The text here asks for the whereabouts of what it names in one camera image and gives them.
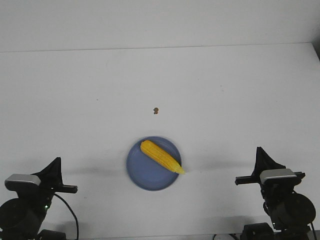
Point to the white object at table edge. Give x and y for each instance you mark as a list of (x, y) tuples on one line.
[(229, 236)]

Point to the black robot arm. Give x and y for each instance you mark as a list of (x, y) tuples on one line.
[(21, 217), (291, 213)]

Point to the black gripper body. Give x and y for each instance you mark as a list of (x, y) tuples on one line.
[(69, 189), (241, 180)]

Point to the blue round plate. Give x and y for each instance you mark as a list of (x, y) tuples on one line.
[(147, 173)]

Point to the small brown crumb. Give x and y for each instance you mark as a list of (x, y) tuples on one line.
[(155, 110)]

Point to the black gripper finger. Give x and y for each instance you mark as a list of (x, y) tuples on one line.
[(264, 162), (51, 175)]

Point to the yellow corn cob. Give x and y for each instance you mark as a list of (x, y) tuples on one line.
[(161, 157)]

